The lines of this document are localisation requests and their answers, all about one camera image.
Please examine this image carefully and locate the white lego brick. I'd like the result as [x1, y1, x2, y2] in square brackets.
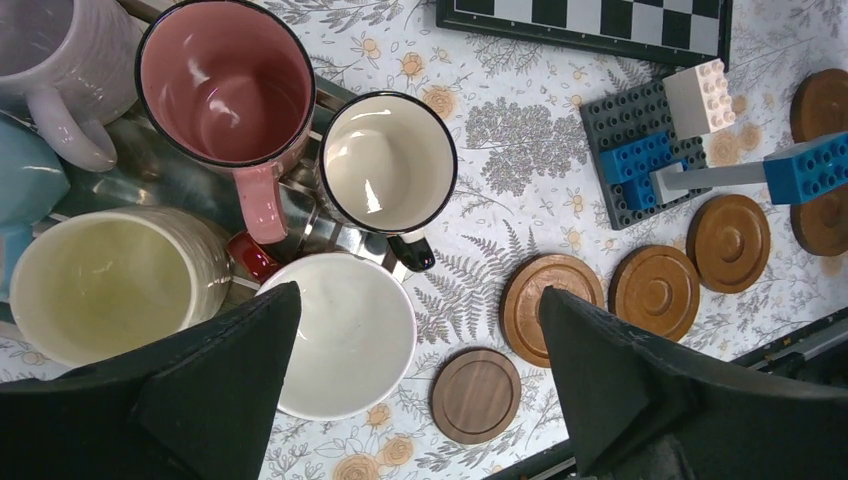
[662, 59, 736, 140]

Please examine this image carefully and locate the floral tablecloth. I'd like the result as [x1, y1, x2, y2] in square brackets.
[254, 1, 847, 479]

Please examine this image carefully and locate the brown wooden coaster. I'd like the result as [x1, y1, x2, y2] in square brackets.
[790, 68, 847, 143]
[608, 245, 700, 342]
[790, 193, 847, 257]
[499, 254, 605, 368]
[686, 194, 771, 294]

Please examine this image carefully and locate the white black-rimmed enamel mug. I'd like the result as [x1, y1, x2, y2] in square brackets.
[314, 91, 459, 273]

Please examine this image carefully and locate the cream yellow mug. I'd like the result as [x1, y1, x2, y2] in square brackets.
[9, 206, 232, 367]

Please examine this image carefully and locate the black white chessboard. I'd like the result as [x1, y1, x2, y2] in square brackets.
[436, 0, 733, 68]

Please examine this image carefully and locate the white red bowl cup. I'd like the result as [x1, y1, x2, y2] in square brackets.
[227, 232, 417, 421]

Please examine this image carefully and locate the metal serving tray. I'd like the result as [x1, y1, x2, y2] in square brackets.
[34, 78, 411, 309]

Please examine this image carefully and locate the grey lego baseplate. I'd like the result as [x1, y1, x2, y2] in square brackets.
[580, 80, 709, 230]

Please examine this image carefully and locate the dark walnut coaster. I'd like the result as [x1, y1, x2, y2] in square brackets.
[430, 348, 521, 445]

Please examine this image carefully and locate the light blue mug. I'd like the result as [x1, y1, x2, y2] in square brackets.
[1, 118, 70, 302]

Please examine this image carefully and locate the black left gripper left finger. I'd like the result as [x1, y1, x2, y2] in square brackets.
[1, 282, 302, 479]

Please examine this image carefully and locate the pink enamel mug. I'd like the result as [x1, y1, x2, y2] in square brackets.
[134, 1, 317, 244]

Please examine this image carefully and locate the blue lego brick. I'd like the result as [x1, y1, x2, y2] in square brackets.
[650, 132, 847, 205]

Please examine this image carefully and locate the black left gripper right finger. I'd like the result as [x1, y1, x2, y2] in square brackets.
[538, 287, 847, 479]

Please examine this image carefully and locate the lavender ceramic mug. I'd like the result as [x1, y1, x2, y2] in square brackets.
[1, 1, 142, 172]

